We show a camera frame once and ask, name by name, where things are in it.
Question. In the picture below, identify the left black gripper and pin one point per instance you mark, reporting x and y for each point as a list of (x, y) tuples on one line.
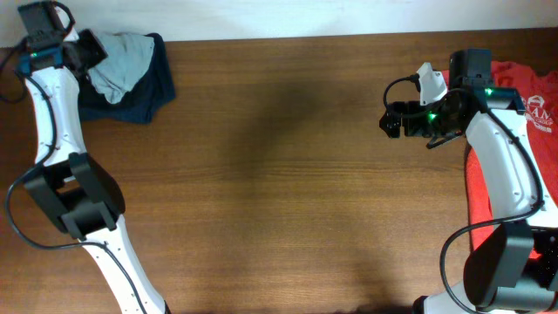
[(98, 53)]

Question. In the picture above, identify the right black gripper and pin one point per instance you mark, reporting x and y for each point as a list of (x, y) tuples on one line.
[(413, 128)]

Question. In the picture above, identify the light blue t-shirt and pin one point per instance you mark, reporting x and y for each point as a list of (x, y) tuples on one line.
[(128, 57)]

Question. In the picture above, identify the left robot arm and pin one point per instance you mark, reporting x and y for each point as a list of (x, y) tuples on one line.
[(75, 193)]

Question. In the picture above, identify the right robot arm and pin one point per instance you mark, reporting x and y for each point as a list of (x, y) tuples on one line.
[(515, 269)]

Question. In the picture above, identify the navy blue folded garment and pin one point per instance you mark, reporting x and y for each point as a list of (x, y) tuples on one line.
[(154, 90)]

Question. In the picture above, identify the red printed t-shirt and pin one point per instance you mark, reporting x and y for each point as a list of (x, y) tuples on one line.
[(539, 96)]

